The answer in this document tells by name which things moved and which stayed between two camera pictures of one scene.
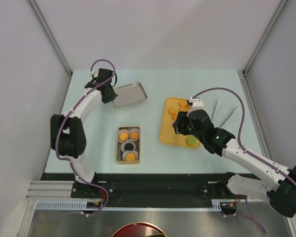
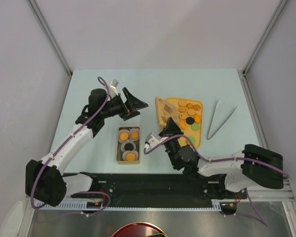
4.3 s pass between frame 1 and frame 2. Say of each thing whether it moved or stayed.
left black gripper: moved
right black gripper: moved
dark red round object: stayed
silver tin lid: moved
